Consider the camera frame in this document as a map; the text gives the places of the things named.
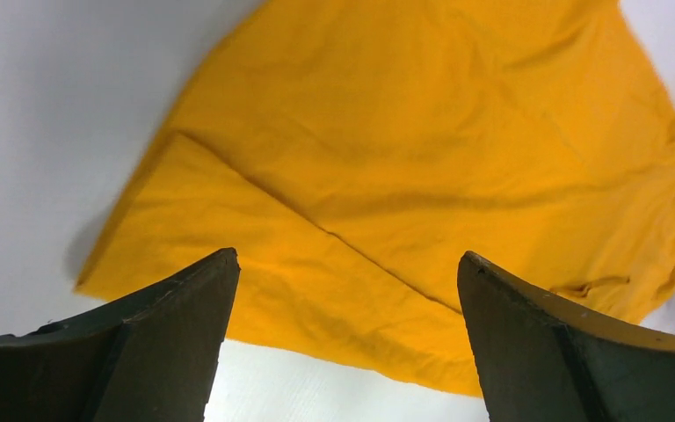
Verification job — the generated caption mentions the yellow t-shirt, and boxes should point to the yellow t-shirt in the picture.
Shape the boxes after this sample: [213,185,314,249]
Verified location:
[76,1,675,396]

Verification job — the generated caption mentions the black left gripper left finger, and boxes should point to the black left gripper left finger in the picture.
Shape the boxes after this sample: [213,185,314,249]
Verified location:
[0,248,240,421]

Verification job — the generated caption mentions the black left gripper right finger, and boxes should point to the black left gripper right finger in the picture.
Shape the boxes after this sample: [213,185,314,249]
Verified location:
[457,251,675,421]

